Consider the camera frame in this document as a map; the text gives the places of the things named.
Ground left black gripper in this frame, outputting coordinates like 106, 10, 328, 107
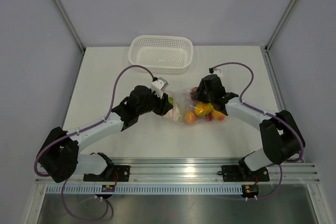
137, 89, 173, 116

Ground white fake cauliflower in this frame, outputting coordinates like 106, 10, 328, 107
163, 102, 183, 123

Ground clear zip top bag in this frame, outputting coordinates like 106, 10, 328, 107
163, 87, 227, 125

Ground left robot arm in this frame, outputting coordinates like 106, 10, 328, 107
34, 86, 173, 183

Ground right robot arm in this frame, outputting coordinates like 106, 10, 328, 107
194, 74, 306, 182

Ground yellow green fake mango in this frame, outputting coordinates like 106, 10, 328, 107
194, 102, 214, 117

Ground yellow fake fruit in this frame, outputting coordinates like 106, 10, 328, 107
211, 110, 226, 121

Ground red fake fruit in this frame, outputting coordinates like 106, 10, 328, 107
203, 113, 213, 122

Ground orange red fake peach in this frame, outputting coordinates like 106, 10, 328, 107
183, 111, 197, 125

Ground white perforated plastic basket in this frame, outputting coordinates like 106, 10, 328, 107
128, 35, 193, 74

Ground left small circuit board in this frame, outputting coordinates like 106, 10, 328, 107
101, 185, 116, 193

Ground small circuit board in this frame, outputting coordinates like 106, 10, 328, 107
101, 185, 116, 193
242, 185, 259, 197

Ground right small circuit board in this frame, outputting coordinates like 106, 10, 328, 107
242, 185, 259, 197

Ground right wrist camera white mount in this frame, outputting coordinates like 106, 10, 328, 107
208, 68, 223, 78

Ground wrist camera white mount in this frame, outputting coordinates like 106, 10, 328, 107
151, 77, 169, 99
208, 68, 223, 78

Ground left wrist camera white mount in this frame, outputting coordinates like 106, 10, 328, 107
151, 77, 169, 99

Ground right aluminium frame post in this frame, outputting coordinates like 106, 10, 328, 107
265, 0, 314, 51

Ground aluminium frame post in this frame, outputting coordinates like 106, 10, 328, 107
265, 0, 314, 51
38, 0, 85, 53

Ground aluminium mounting rail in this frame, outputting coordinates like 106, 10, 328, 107
35, 157, 320, 183

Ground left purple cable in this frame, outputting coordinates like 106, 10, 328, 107
34, 65, 157, 219

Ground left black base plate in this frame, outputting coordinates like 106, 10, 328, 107
83, 165, 130, 182

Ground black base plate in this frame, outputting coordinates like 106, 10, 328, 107
83, 165, 130, 182
217, 165, 270, 182

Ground white slotted cable duct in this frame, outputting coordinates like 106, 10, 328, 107
46, 184, 243, 195

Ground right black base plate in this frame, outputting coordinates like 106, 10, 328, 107
217, 165, 270, 182

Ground left aluminium frame post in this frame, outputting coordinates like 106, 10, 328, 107
38, 0, 85, 53

